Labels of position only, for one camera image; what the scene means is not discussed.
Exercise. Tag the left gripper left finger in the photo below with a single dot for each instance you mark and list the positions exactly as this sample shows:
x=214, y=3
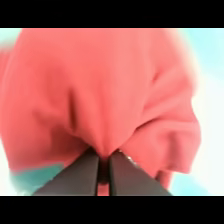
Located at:
x=80, y=178

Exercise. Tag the red T-shirt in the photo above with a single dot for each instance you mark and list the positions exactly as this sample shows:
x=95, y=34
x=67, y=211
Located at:
x=100, y=90

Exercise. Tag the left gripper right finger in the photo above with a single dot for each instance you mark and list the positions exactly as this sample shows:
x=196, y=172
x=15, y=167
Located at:
x=130, y=180

